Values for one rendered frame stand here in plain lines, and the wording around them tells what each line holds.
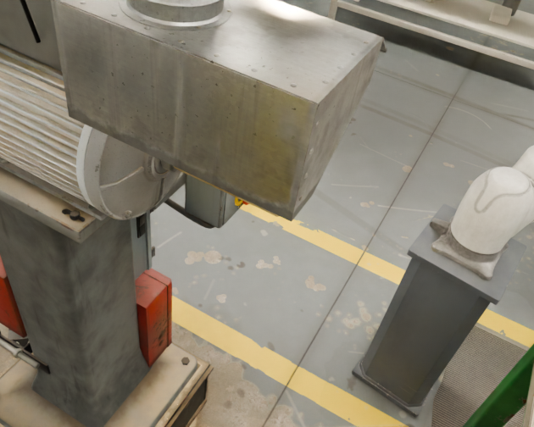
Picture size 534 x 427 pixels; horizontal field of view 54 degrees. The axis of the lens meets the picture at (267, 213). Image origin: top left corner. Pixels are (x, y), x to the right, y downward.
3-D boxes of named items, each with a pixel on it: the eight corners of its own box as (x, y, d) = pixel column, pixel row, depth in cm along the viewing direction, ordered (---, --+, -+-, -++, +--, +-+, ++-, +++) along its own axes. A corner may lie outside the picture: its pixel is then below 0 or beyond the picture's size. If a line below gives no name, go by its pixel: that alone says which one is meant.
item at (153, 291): (85, 329, 163) (69, 251, 138) (112, 302, 172) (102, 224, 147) (149, 369, 156) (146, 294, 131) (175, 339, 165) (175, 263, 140)
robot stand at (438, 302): (383, 326, 217) (443, 202, 169) (445, 366, 207) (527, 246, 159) (350, 373, 199) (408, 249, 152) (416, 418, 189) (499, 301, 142)
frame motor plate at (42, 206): (-71, 161, 97) (-77, 145, 94) (31, 106, 113) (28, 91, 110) (80, 245, 87) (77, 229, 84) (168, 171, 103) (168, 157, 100)
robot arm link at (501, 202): (437, 224, 152) (466, 165, 137) (478, 207, 161) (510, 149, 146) (480, 263, 143) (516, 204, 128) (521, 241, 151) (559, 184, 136)
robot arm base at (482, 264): (440, 211, 166) (447, 197, 162) (508, 246, 158) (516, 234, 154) (416, 241, 154) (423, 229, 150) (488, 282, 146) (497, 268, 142)
